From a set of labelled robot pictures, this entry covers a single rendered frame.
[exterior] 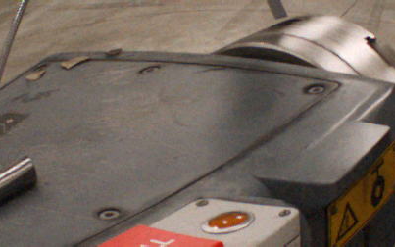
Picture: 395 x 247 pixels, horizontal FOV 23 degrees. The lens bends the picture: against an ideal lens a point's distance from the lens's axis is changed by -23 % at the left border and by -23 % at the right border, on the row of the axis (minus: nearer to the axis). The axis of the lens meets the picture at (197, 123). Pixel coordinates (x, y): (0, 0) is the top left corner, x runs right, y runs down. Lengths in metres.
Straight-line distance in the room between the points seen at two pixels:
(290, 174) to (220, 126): 0.11
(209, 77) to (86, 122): 0.10
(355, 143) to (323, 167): 0.04
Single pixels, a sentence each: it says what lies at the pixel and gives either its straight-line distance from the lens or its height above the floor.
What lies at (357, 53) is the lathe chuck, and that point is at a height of 1.22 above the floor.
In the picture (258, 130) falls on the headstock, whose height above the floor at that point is 1.26.
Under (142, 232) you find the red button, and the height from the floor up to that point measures 1.27.
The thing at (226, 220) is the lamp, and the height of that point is 1.26.
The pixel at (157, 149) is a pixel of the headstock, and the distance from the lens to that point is 0.74.
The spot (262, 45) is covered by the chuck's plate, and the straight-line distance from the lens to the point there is 0.98.
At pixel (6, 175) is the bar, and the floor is 1.27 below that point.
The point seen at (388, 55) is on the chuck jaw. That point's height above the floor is 1.20.
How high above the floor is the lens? 1.51
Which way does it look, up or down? 19 degrees down
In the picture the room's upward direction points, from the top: 11 degrees counter-clockwise
